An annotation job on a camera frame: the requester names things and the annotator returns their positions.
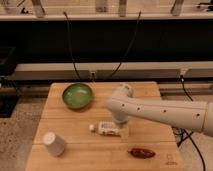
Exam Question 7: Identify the black cable left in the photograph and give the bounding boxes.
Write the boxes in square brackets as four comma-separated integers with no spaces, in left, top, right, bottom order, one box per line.
[63,11,81,81]

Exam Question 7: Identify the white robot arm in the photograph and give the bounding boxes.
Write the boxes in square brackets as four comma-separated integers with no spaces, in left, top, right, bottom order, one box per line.
[106,84,213,137]

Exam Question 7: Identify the wall power outlet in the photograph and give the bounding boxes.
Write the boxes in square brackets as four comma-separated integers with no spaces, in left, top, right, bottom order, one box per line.
[90,71,97,81]

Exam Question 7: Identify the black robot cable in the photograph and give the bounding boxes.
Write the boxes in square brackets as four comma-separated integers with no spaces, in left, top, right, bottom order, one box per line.
[173,74,208,171]

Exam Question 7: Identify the white paper cup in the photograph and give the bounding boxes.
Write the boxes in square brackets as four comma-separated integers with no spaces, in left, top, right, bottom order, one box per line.
[43,132,65,157]

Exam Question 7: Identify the black cable right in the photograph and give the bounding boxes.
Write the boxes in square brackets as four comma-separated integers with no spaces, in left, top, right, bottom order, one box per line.
[105,10,143,81]

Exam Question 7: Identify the white labelled bottle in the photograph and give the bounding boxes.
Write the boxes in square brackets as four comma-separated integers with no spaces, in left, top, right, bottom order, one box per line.
[89,121,119,136]

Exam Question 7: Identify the green bowl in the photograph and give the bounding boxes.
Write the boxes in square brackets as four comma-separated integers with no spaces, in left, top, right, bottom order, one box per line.
[62,83,93,110]

